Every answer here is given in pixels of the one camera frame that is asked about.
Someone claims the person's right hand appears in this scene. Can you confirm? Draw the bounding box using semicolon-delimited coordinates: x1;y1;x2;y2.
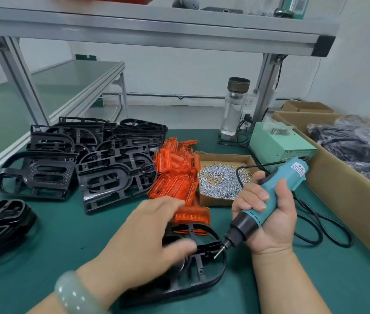
232;171;298;255

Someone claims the person's left hand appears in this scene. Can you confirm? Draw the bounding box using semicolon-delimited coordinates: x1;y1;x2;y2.
77;196;197;304

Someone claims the teal electric screwdriver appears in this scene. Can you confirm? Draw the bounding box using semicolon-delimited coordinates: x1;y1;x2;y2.
214;156;310;259

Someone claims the black plastic pedal frame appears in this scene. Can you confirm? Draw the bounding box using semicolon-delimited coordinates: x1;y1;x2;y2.
119;222;228;309

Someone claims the person's right forearm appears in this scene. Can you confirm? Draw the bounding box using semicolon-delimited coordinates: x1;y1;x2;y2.
252;248;333;314

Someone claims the person's left forearm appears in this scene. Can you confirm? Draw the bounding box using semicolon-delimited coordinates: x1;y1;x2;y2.
25;268;122;314

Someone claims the shallow cardboard screw tray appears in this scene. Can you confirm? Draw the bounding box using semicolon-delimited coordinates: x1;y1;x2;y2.
194;152;260;207

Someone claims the orange reflector piece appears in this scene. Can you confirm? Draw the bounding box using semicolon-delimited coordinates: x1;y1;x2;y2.
171;206;211;236

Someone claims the heap of silver screws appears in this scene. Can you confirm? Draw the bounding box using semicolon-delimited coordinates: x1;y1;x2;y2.
198;162;255;196

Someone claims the pale green power supply box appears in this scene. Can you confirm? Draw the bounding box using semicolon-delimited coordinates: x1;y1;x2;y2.
248;121;318;164

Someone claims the large cardboard box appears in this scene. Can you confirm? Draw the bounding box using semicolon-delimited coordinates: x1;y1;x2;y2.
271;111;370;274

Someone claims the clear bag of metal parts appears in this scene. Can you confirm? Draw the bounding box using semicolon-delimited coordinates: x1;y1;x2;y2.
265;122;295;138

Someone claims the pile of orange reflectors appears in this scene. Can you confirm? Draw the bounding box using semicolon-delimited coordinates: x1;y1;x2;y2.
148;137;202;207

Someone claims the heap of black bagged parts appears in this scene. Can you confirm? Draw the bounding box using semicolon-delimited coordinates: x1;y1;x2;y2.
307;114;370;197

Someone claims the clear glass water bottle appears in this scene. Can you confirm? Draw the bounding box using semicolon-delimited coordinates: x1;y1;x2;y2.
220;77;251;141

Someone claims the small cardboard box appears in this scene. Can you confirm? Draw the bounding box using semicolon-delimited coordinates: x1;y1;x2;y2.
281;101;334;114

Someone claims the pile of black plastic frames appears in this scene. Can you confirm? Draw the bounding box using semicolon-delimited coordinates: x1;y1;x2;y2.
0;116;169;215

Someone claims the flat black device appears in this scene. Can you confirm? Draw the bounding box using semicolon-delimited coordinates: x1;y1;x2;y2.
201;6;245;15

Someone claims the green and clear bottle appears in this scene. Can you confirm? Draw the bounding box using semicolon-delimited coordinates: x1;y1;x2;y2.
273;0;310;20

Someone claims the grey round object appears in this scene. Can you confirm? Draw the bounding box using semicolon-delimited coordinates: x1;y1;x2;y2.
172;0;200;10

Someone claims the green topped neighbouring workbench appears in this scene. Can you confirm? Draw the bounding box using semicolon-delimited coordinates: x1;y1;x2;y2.
0;60;129;187

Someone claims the black screwdriver power cable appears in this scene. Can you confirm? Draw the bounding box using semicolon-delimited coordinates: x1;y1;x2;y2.
235;160;354;249

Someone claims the white wall power socket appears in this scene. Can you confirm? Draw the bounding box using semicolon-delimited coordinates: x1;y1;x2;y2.
242;94;258;131

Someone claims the pale green jade bracelet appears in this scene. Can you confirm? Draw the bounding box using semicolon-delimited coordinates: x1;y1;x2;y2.
54;270;111;314

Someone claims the grey wall pipe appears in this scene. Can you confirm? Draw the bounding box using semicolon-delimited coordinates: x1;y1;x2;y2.
101;92;285;101

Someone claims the aluminium workbench shelf frame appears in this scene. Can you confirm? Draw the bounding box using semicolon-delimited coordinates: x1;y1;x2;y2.
0;0;340;128

